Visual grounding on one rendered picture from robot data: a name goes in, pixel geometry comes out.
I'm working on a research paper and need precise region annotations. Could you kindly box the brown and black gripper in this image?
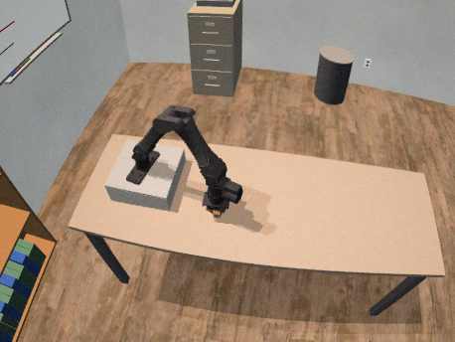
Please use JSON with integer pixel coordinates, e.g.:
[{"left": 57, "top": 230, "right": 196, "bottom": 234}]
[{"left": 203, "top": 192, "right": 229, "bottom": 215}]

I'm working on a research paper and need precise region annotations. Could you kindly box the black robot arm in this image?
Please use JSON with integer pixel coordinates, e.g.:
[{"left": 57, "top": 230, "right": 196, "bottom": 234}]
[{"left": 126, "top": 105, "right": 243, "bottom": 204}]

